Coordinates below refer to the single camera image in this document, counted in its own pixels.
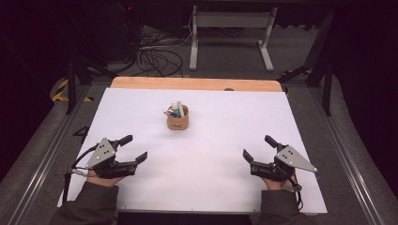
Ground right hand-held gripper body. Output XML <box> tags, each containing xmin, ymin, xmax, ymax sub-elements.
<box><xmin>250</xmin><ymin>142</ymin><xmax>319</xmax><ymax>183</ymax></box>

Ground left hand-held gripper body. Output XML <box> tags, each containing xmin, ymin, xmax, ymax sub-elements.
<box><xmin>84</xmin><ymin>137</ymin><xmax>139</xmax><ymax>180</ymax></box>

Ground wooden pen holder cup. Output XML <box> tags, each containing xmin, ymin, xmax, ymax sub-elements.
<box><xmin>163</xmin><ymin>103</ymin><xmax>191</xmax><ymax>131</ymax></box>

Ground person's right hand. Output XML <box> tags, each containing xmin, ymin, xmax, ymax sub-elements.
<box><xmin>261</xmin><ymin>172</ymin><xmax>300</xmax><ymax>191</ymax></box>

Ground person's left hand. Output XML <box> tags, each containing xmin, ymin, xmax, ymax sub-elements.
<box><xmin>85</xmin><ymin>169</ymin><xmax>127</xmax><ymax>188</ymax></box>

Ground white board sheet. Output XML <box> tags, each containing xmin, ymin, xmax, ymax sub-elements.
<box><xmin>57</xmin><ymin>87</ymin><xmax>329</xmax><ymax>214</ymax></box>

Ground black metal stand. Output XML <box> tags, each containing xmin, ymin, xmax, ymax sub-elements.
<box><xmin>60</xmin><ymin>6</ymin><xmax>120</xmax><ymax>115</ymax></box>
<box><xmin>276</xmin><ymin>8</ymin><xmax>336</xmax><ymax>117</ymax></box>

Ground yellow black hazard tape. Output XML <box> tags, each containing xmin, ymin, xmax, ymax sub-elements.
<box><xmin>51</xmin><ymin>78</ymin><xmax>94</xmax><ymax>103</ymax></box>

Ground right hand-held gripper cable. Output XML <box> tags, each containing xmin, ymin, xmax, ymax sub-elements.
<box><xmin>281</xmin><ymin>174</ymin><xmax>305</xmax><ymax>211</ymax></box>

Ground hand-held gripper cable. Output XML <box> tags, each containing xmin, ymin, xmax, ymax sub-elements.
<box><xmin>281</xmin><ymin>174</ymin><xmax>305</xmax><ymax>211</ymax></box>
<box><xmin>61</xmin><ymin>145</ymin><xmax>96</xmax><ymax>206</ymax></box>

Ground left hand-held gripper cable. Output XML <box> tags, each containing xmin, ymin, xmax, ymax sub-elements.
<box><xmin>61</xmin><ymin>145</ymin><xmax>96</xmax><ymax>206</ymax></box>

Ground metal floor rail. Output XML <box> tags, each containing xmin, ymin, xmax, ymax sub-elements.
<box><xmin>6</xmin><ymin>83</ymin><xmax>95</xmax><ymax>225</ymax></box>
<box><xmin>308</xmin><ymin>87</ymin><xmax>387</xmax><ymax>225</ymax></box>

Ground black floor cables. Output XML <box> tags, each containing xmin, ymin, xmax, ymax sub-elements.
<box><xmin>130</xmin><ymin>27</ymin><xmax>192</xmax><ymax>78</ymax></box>

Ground white floor cable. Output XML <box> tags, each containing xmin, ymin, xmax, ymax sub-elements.
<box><xmin>139</xmin><ymin>13</ymin><xmax>194</xmax><ymax>51</ymax></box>

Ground grey metal desk frame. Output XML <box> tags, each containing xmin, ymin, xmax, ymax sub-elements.
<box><xmin>189</xmin><ymin>5</ymin><xmax>279</xmax><ymax>72</ymax></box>

